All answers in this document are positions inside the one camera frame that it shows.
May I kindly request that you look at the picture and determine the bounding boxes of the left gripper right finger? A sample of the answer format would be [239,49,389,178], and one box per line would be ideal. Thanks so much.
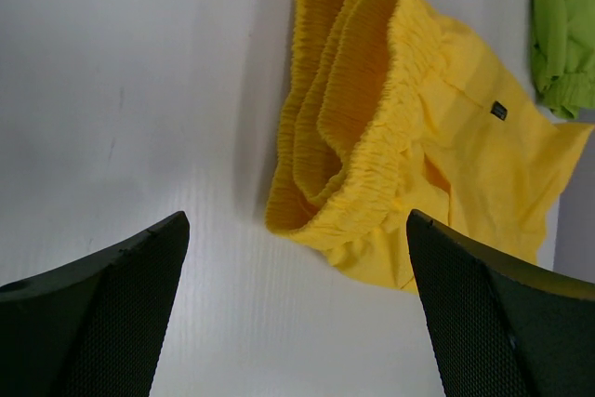
[406,210,594,396]

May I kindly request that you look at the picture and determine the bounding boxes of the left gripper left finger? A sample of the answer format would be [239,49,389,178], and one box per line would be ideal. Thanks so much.
[1,211,190,396]

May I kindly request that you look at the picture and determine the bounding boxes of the yellow shorts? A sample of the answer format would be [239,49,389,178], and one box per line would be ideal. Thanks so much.
[265,0,592,293]

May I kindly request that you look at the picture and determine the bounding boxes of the lime green shorts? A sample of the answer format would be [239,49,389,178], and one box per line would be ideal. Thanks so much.
[530,0,594,120]

